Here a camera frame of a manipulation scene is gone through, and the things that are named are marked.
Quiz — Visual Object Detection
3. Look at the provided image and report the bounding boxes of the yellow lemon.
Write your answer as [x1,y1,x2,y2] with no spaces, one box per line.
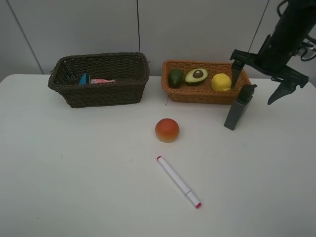
[211,73,232,92]

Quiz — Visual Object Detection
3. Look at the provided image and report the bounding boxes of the halved avocado with pit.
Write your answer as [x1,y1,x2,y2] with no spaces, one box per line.
[185,68,208,85]

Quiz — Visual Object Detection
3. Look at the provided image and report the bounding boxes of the dark grey pump bottle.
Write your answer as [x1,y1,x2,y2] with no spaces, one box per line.
[224,84,257,130]

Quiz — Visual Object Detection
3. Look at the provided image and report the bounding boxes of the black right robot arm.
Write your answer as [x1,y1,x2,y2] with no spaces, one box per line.
[230,0,316,104]

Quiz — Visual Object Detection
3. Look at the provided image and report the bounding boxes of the white marker pink caps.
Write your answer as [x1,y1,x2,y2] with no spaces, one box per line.
[157,156,202,209]

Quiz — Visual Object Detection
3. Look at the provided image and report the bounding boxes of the black whiteboard eraser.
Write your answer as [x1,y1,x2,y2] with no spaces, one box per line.
[79,73,90,85]

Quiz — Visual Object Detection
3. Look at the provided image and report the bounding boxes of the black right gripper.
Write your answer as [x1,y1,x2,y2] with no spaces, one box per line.
[230,35,309,105]

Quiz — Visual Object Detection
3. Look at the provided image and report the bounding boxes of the orange wicker basket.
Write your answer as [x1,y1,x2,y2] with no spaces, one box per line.
[161,60,251,105]

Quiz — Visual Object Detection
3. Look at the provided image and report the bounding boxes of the pink bottle white cap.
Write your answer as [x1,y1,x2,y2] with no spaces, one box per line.
[89,79,116,84]

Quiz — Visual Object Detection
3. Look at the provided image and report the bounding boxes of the dark brown wicker basket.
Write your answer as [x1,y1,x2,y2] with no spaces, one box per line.
[48,52,150,108]

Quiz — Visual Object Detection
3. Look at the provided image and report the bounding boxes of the orange red peach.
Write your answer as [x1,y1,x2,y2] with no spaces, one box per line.
[155,118,180,143]

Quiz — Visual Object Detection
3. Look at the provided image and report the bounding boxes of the green lime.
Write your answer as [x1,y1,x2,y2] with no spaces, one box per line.
[168,69,185,88]

